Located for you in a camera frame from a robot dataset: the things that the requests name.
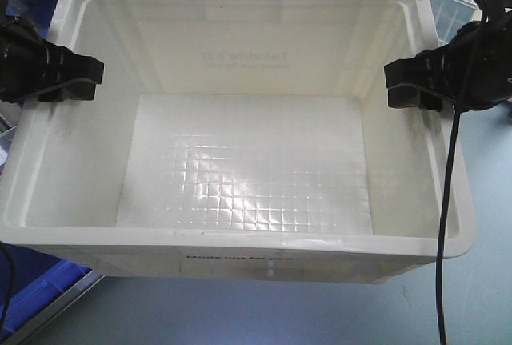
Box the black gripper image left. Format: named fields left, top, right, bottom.
left=1, top=16, right=105, bottom=102

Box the white plastic tote bin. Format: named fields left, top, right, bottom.
left=1, top=0, right=451, bottom=283

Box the black cable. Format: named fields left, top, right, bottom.
left=434, top=20, right=487, bottom=345
left=0, top=244, right=16, bottom=322

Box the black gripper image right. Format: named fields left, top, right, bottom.
left=384, top=20, right=511, bottom=112

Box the black cable left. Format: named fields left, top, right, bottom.
left=0, top=244, right=16, bottom=322

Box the black cable right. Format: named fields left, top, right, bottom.
left=434, top=20, right=487, bottom=345

